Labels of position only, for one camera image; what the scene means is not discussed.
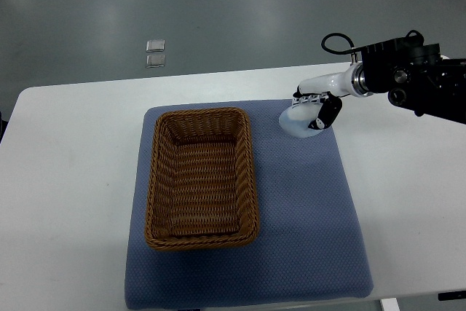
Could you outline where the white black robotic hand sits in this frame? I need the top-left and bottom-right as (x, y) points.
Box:
(291, 63), (366, 130)

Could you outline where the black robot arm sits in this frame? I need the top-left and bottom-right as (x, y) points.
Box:
(321, 30), (465, 124)

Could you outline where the brown wicker basket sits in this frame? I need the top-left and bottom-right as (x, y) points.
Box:
(144, 107), (260, 251)

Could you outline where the blue fabric mat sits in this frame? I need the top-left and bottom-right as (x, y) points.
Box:
(125, 100), (373, 310)

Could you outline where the upper metal floor plate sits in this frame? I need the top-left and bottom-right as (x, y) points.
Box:
(146, 39), (165, 52)

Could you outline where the white table leg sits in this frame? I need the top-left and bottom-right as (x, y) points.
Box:
(380, 298), (400, 311)

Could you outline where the black object at left edge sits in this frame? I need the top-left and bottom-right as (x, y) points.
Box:
(0, 112), (8, 141)

